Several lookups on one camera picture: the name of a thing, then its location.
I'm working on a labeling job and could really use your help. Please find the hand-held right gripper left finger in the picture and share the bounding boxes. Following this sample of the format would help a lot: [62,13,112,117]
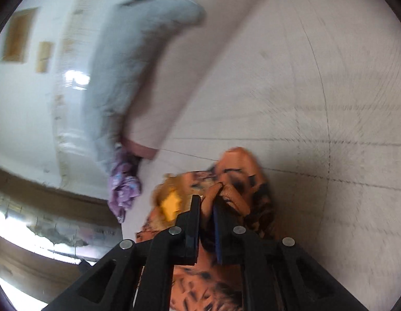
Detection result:
[42,195,201,311]

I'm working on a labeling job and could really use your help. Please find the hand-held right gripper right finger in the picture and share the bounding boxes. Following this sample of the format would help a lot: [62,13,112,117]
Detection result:
[213,201,370,311]

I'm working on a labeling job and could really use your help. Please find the beige quilted mattress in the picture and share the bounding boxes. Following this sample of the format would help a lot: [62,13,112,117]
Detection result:
[123,0,401,311]

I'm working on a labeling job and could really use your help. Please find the large wooden picture frame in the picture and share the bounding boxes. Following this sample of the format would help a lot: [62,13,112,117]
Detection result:
[0,7,38,63]

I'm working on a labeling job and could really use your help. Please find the grey quilted blanket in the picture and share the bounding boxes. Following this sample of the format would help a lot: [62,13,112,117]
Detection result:
[82,0,208,175]

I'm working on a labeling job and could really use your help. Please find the small wooden picture frame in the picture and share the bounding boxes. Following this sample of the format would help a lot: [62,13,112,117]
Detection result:
[36,41,55,73]

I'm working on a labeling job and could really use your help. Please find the wooden door with leaded glass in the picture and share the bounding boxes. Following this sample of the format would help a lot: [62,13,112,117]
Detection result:
[0,165,123,299]

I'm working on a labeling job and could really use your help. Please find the purple floral cloth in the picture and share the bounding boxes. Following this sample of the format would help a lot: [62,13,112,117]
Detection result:
[108,146,143,223]

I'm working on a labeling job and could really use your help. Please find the orange black floral garment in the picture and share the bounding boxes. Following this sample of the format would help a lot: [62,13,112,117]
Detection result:
[136,147,275,311]

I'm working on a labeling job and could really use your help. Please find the pink cushion with maroon edge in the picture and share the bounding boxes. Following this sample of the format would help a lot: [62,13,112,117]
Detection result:
[121,0,285,161]

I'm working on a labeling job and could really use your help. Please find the white wardrobe with gold trim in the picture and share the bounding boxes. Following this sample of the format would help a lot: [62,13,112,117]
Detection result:
[51,0,123,185]

